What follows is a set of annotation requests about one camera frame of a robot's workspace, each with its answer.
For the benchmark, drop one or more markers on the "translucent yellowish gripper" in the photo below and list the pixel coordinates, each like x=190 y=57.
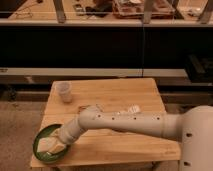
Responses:
x=58 y=145

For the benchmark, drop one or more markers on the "wooden shelf with clutter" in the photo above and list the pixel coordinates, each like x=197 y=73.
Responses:
x=108 y=12

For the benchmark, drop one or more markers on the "brown chocolate bar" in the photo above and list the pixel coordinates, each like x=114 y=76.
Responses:
x=81 y=108

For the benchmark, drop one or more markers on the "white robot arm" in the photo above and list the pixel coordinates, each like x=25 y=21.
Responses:
x=194 y=129

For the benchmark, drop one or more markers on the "green ceramic bowl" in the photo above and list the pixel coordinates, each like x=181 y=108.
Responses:
x=46 y=157

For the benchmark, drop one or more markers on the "white plush toy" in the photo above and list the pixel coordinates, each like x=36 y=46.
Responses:
x=135 y=109

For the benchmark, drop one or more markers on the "clear plastic cup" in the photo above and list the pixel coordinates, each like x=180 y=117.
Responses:
x=64 y=91

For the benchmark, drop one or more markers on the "white sponge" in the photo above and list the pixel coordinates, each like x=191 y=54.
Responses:
x=47 y=144

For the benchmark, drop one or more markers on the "light wooden table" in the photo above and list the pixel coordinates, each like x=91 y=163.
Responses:
x=99 y=147

